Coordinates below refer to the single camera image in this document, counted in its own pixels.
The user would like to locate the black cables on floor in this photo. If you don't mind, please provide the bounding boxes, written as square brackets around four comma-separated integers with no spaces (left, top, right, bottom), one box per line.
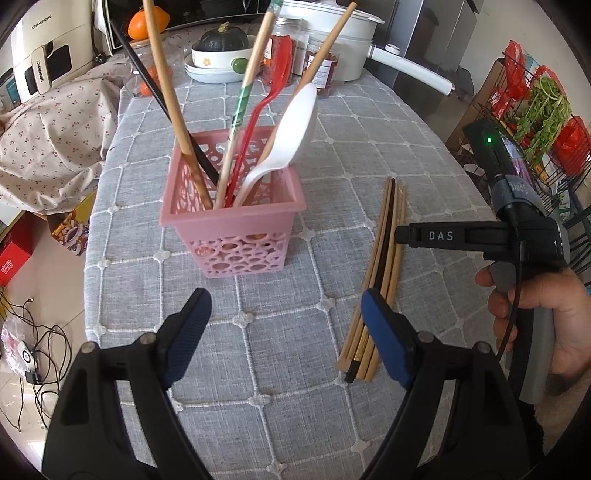
[0,294,74,432]

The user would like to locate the pink perforated utensil basket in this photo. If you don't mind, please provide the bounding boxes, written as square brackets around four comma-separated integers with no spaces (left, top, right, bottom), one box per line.
[160,147,307,278]

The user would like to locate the clear jar with tomatoes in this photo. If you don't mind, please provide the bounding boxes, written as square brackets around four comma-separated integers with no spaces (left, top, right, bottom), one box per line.
[125,40,185,97]

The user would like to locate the floral cloth cover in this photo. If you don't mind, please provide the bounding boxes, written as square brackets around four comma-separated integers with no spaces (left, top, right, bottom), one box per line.
[1,62,130,215]

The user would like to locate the goji berry jar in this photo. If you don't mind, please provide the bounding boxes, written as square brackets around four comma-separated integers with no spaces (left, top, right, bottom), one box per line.
[262,16,303,88]

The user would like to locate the black chopstick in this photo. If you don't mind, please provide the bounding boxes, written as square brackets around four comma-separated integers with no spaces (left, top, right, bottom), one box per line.
[339,178,397,383]
[109,19,219,186]

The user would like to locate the black wire rack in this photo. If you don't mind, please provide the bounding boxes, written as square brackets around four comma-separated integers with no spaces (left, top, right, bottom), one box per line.
[450,40,590,274]

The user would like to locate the white bowl with plate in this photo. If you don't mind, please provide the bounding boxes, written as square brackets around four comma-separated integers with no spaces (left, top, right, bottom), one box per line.
[184,35,256,84]

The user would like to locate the brown wooden chopstick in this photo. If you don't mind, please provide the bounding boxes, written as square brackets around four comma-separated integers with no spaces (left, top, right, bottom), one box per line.
[335,178,392,373]

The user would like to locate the grey refrigerator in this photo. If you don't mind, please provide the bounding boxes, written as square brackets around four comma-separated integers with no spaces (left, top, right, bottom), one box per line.
[359,1,483,94]

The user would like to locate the red dates jar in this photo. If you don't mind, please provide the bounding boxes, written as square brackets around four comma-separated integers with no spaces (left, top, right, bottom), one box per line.
[303,35,339,98]

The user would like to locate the white air fryer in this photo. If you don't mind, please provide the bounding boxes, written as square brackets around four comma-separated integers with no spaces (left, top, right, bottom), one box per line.
[10,0,94,103]

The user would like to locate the white electric pot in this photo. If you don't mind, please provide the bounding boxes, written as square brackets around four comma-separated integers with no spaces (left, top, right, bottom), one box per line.
[281,1,455,95]

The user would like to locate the white plastic spoon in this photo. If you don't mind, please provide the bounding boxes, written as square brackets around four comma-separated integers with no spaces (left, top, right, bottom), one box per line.
[233,83,318,207]

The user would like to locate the light wooden chopstick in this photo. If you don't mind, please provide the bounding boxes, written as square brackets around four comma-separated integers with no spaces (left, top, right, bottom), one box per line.
[360,182,407,382]

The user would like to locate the black microwave oven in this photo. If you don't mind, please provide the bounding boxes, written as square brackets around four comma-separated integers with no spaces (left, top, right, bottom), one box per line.
[91,0,270,55]

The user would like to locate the red plastic spoon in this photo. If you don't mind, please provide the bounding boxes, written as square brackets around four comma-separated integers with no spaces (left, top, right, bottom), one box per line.
[223,34,295,209]

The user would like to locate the disposable chopsticks pair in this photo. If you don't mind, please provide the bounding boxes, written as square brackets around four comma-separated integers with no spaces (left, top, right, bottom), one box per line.
[214,0,283,209]

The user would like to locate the orange pumpkin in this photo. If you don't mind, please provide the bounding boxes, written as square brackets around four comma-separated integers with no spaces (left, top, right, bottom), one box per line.
[127,5,171,42]

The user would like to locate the person right hand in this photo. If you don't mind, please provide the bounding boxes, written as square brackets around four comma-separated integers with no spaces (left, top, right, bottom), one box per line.
[475,264,591,453]

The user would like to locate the red box on floor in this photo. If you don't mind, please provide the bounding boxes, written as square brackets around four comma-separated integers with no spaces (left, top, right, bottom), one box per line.
[0,214,33,287]

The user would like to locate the green vegetables bunch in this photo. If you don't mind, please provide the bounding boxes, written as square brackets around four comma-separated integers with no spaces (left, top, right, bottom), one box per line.
[514,75,572,165]

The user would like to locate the tan wooden chopstick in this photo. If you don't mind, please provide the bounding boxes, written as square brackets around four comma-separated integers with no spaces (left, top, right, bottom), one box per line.
[351,178,399,380]

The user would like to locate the dark green pumpkin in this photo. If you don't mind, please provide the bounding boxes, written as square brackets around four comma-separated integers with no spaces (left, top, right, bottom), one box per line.
[192,22,249,52]

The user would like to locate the grey checked tablecloth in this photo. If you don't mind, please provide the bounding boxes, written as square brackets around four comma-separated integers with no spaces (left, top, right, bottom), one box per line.
[84,73,492,479]

